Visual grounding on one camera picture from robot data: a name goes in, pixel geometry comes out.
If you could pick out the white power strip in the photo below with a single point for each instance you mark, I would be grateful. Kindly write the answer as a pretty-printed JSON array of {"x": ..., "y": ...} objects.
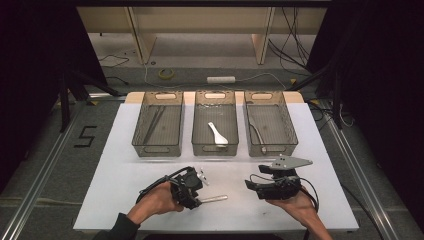
[{"x": 220, "y": 79}]

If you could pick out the person's left hand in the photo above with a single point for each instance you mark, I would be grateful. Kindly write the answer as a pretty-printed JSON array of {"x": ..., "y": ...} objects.
[{"x": 161, "y": 200}]

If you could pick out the smoky clear plastic bin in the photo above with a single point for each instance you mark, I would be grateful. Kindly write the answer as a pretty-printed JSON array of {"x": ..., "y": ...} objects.
[
  {"x": 276, "y": 126},
  {"x": 171, "y": 126},
  {"x": 213, "y": 113}
]

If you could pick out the white table sheet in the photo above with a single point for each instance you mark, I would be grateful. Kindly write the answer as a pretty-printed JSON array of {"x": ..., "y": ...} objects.
[{"x": 226, "y": 213}]

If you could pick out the metal fork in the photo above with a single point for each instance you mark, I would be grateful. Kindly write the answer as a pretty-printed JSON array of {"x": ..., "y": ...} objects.
[{"x": 216, "y": 198}]

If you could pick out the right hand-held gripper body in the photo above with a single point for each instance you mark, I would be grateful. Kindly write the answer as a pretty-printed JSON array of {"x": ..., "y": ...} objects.
[{"x": 283, "y": 186}]

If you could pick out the black curtain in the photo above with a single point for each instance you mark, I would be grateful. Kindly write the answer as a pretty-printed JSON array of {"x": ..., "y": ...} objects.
[
  {"x": 30, "y": 66},
  {"x": 383, "y": 66}
]

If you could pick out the black metal stand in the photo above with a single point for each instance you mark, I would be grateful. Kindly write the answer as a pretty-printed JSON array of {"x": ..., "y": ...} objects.
[
  {"x": 64, "y": 100},
  {"x": 337, "y": 106}
]

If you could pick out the white ceramic spoon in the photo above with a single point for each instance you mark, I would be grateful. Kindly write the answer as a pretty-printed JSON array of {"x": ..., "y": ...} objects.
[{"x": 220, "y": 140}]

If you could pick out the light wooden desk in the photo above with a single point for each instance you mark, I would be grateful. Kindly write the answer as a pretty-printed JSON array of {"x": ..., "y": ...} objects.
[{"x": 200, "y": 20}]

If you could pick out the metal chopstick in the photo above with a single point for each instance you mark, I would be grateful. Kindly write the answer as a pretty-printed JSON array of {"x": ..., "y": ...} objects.
[
  {"x": 152, "y": 123},
  {"x": 157, "y": 121}
]

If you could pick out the metal floor rail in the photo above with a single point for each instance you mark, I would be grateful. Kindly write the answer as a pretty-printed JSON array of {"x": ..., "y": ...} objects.
[
  {"x": 363, "y": 186},
  {"x": 40, "y": 186}
]

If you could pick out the yellow tape roll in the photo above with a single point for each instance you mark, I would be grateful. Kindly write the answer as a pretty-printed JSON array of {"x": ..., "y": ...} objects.
[{"x": 160, "y": 74}]

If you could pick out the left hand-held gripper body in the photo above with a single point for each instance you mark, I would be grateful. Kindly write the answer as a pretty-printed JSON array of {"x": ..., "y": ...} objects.
[{"x": 188, "y": 183}]

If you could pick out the person's right hand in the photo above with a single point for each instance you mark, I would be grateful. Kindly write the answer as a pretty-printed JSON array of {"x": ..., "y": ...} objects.
[{"x": 300, "y": 208}]

